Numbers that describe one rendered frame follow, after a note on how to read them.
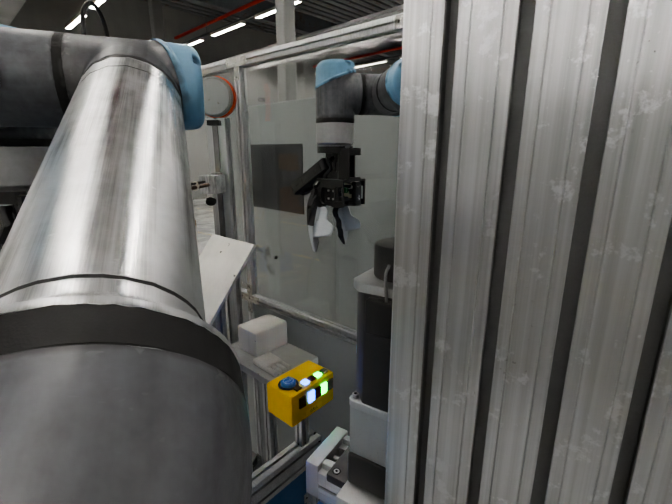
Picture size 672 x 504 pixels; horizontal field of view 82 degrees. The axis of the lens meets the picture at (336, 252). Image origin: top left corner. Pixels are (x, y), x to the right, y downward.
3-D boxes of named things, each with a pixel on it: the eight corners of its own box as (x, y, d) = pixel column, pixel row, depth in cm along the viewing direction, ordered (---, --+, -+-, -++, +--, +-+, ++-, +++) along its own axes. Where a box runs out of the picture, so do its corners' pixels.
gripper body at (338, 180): (341, 211, 74) (342, 146, 71) (309, 207, 79) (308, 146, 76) (365, 207, 79) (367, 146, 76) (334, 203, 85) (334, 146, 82)
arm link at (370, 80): (425, 113, 71) (366, 112, 69) (405, 118, 81) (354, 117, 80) (428, 66, 69) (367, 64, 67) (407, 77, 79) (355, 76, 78)
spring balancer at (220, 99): (202, 119, 163) (195, 117, 156) (199, 78, 159) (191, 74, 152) (239, 118, 161) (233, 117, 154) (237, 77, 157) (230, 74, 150)
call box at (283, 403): (309, 389, 118) (308, 358, 115) (333, 403, 111) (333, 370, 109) (267, 416, 106) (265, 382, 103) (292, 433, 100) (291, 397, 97)
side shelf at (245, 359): (263, 336, 181) (262, 330, 181) (318, 363, 158) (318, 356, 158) (217, 356, 164) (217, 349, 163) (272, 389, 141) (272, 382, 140)
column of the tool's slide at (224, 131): (238, 473, 207) (211, 118, 162) (253, 474, 206) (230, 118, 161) (234, 482, 202) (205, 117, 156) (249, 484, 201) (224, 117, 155)
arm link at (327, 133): (307, 123, 75) (335, 125, 81) (308, 147, 77) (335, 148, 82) (336, 121, 71) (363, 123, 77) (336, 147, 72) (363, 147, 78)
